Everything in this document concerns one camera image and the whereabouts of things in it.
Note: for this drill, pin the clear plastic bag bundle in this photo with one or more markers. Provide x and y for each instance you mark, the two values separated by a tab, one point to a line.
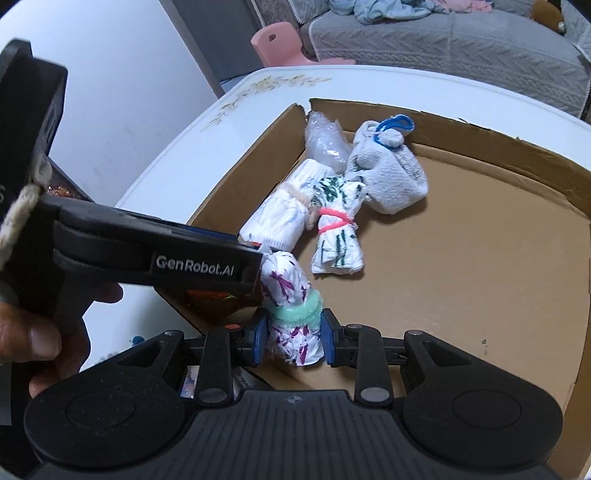
325	143

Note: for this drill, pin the person's left hand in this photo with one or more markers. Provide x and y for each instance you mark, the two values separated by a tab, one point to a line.
32	337

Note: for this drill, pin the green print bundle pink band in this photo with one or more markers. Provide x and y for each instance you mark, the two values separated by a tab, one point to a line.
337	249

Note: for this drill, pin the light blue clothes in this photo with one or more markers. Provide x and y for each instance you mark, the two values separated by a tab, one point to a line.
378	11

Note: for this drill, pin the grey quilted sofa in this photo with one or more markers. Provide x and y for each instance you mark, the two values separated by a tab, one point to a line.
438	41

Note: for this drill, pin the pink clothes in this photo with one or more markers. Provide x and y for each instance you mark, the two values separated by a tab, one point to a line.
471	5

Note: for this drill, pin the white ribbed bundle beige band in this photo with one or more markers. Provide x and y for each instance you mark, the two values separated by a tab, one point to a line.
277	217

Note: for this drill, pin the brown plush toy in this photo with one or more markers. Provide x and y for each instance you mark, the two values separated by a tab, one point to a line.
545	14

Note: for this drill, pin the purple print bundle green scrunchie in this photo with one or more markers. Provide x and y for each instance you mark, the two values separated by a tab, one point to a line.
288	286

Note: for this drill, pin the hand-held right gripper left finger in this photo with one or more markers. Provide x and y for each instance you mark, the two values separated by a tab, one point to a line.
261	339

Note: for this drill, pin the grey-white sock bundle blue band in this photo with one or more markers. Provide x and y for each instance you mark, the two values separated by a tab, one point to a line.
392	175

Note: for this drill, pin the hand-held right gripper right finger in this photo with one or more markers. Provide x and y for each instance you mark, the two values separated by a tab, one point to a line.
327	339

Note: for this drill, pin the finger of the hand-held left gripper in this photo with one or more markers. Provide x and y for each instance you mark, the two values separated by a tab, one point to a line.
207	233
203	272

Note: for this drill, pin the cardboard box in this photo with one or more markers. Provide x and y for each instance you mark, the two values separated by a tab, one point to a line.
461	277

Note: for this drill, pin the pink plastic stool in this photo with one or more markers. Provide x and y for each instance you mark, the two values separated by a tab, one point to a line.
277	39

